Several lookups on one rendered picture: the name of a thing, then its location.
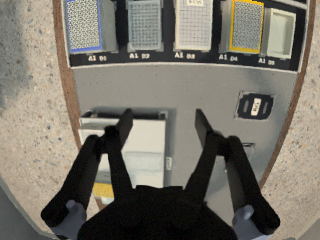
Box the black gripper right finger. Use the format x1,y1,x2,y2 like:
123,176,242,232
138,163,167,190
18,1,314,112
170,109,281,240

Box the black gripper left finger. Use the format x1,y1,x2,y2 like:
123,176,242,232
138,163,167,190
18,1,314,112
40,108,143,240

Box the white rectangular box with labels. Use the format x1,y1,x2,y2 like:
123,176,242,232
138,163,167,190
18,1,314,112
175,0,212,50
78,123,116,145

